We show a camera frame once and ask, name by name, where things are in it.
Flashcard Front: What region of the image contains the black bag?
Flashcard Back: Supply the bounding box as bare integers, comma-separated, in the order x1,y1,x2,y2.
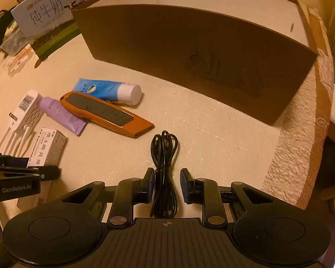
0,10,17,51

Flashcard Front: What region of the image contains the blue green milk carton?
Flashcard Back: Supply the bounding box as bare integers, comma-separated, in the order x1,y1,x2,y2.
10,0,107,61

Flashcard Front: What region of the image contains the blue tube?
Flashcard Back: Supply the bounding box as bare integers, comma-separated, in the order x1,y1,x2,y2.
73,78,142,106

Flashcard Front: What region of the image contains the orange utility knife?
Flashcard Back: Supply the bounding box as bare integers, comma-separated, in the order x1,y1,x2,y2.
59,91,155,138

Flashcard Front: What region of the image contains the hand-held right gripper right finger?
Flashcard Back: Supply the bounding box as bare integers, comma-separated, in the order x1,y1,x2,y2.
179,168,274,227

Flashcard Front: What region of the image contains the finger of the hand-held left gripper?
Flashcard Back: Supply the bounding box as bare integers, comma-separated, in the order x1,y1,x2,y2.
0,165,60,182
0,151,31,168

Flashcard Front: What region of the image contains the purple tube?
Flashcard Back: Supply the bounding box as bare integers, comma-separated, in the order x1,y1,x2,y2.
40,97,88,136

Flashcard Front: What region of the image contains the brown cardboard box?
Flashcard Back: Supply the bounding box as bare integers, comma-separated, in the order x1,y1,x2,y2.
72,0,319,127

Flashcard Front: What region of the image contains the white wifi extender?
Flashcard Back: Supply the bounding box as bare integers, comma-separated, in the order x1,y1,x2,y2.
0,89,43,157

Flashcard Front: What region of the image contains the black cable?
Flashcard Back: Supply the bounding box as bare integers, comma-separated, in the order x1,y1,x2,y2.
150,131,179,219

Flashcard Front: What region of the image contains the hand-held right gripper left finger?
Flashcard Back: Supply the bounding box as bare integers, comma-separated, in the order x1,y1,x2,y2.
61,167,156,228

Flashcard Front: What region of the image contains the white medicine box green print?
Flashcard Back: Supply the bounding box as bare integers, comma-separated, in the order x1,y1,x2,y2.
26,128,67,174

